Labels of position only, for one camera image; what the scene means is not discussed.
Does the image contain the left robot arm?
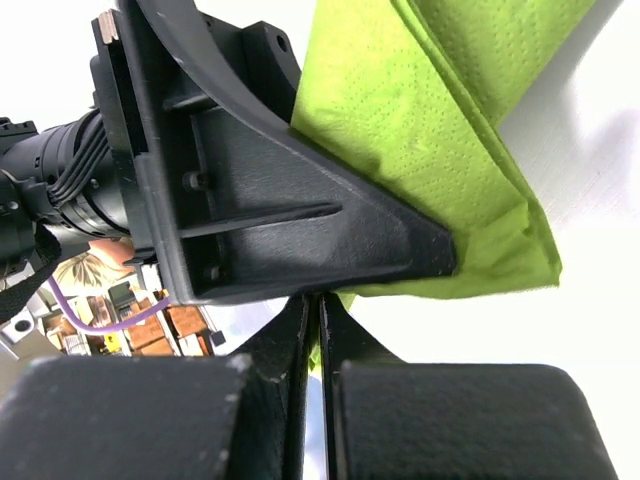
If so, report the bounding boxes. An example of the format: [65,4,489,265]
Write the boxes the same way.
[1,1,457,317]

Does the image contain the cardboard boxes in background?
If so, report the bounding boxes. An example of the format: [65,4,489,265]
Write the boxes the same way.
[44,249,226,359]

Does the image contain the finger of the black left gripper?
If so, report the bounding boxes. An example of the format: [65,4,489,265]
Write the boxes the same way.
[119,1,457,304]

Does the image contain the green paper napkin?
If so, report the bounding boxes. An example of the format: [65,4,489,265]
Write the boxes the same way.
[289,0,599,371]

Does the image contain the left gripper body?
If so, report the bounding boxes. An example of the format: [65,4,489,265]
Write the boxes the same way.
[89,9,304,266]

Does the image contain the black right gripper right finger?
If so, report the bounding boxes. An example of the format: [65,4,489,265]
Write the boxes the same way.
[318,294,616,479]

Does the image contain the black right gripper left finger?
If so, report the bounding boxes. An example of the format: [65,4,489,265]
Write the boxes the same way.
[1,297,310,479]

